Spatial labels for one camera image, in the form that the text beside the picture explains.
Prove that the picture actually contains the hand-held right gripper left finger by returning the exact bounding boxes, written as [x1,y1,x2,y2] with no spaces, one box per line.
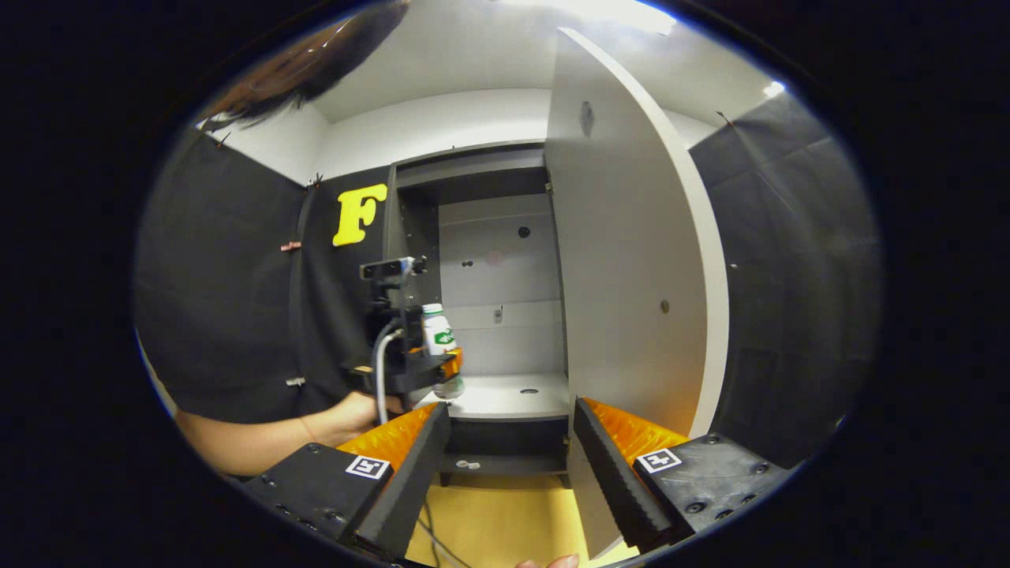
[241,402,452,562]

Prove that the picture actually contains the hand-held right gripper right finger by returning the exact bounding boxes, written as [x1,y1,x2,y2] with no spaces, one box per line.
[570,397,792,553]

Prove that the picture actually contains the white bottle green label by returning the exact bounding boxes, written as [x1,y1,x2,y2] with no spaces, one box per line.
[421,304,466,399]

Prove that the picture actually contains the beige cabinet door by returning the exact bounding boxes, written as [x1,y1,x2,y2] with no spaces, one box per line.
[544,28,731,561]

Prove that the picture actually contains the dark grey cabinet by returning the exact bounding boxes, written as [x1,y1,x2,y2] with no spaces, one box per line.
[384,140,573,490]

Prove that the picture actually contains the person's white shirt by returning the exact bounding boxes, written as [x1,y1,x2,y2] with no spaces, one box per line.
[136,327,181,419]

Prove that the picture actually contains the person's dark hair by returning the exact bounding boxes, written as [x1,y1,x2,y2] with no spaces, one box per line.
[197,0,411,131]

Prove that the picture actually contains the black backdrop cloth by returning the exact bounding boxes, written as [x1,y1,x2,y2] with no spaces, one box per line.
[133,91,883,474]

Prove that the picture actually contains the long ceiling light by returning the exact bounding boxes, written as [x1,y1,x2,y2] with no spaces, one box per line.
[552,0,677,36]

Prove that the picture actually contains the thin black cable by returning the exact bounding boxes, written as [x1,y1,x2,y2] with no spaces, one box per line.
[417,497,470,568]

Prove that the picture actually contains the grey cable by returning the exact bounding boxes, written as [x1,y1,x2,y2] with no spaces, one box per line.
[372,326,405,427]

